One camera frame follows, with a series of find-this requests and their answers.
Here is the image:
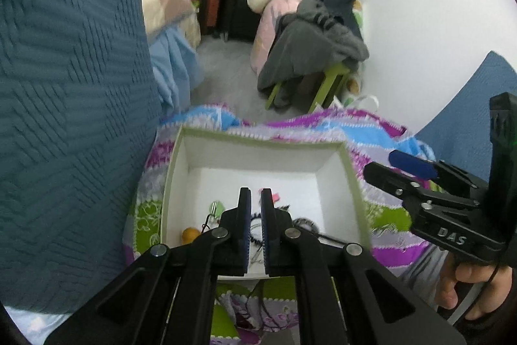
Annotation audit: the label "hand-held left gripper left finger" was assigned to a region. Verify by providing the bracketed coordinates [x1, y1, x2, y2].
[42, 187, 253, 345]

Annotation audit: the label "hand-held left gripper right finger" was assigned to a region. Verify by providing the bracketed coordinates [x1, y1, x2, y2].
[260, 187, 467, 345]

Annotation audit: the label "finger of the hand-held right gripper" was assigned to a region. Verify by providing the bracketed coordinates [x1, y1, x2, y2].
[388, 150, 439, 181]
[363, 161, 423, 201]

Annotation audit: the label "black bead bracelet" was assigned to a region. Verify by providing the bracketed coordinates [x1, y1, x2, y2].
[250, 213, 265, 249]

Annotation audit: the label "white box with green rim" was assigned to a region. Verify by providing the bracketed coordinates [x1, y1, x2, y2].
[159, 127, 372, 281]

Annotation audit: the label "person's right hand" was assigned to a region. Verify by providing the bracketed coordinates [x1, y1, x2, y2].
[436, 254, 517, 323]

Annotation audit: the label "colourful striped blanket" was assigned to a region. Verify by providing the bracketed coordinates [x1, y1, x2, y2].
[123, 102, 437, 345]

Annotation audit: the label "black hair stick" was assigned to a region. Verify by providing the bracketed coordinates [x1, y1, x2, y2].
[293, 218, 353, 245]

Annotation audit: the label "grey trousers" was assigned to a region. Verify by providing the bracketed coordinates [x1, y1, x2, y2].
[398, 244, 449, 297]

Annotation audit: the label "blue quilted cloth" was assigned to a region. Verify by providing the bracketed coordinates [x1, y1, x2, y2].
[0, 0, 168, 313]
[414, 51, 517, 184]

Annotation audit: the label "green stool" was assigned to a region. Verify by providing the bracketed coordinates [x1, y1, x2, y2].
[267, 64, 350, 113]

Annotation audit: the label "light blue cloth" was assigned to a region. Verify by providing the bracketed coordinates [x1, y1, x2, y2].
[149, 26, 205, 115]

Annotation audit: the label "black suitcase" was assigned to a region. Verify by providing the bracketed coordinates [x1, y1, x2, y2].
[222, 0, 263, 42]

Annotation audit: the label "orange suitcase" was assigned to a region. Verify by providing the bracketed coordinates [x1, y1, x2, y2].
[188, 0, 225, 36]

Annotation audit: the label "pink plush blanket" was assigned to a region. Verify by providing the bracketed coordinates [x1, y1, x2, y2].
[140, 0, 200, 47]

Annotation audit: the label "green charm keychain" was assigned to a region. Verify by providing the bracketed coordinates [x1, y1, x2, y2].
[201, 199, 225, 233]

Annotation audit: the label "black cable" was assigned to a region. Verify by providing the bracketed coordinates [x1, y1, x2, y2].
[464, 264, 501, 321]

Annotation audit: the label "white bag handle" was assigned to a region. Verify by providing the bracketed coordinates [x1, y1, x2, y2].
[335, 94, 380, 111]

